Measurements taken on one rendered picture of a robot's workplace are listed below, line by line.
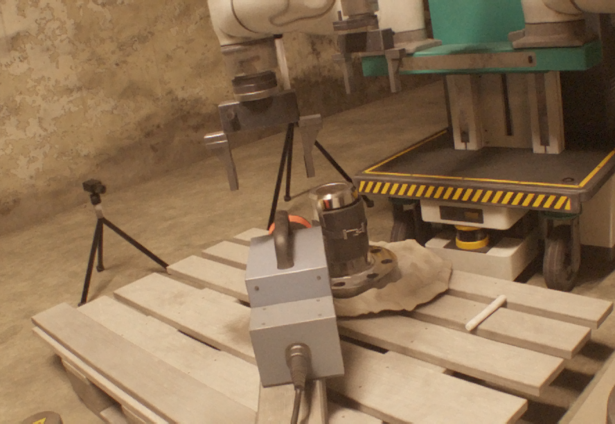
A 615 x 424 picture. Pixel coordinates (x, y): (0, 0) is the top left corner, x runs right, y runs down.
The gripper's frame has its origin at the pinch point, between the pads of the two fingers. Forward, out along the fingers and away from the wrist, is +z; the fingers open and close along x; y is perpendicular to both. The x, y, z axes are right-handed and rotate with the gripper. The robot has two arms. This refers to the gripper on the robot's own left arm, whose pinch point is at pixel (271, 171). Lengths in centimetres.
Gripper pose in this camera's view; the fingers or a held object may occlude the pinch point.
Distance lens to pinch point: 113.6
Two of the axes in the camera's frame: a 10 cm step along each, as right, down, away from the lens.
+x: 9.9, -1.7, -0.2
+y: 0.3, 3.2, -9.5
